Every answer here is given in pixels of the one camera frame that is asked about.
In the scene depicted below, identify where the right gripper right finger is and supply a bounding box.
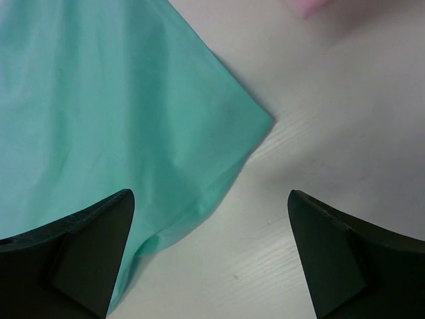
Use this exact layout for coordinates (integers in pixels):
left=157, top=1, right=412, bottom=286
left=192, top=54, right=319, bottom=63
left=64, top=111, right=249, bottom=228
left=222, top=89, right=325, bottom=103
left=288, top=190, right=424, bottom=319

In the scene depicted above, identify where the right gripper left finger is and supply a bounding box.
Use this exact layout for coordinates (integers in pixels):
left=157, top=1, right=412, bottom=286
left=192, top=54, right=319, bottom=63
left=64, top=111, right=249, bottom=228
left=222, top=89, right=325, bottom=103
left=1, top=189, right=135, bottom=319

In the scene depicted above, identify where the mint green t shirt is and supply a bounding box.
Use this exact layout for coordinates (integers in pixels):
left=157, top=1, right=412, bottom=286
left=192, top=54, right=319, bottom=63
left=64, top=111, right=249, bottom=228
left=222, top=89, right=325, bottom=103
left=1, top=1, right=273, bottom=311

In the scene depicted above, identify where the pink t shirt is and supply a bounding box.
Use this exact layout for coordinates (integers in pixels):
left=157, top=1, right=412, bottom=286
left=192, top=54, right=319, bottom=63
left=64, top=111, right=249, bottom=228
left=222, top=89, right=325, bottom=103
left=287, top=0, right=330, bottom=19

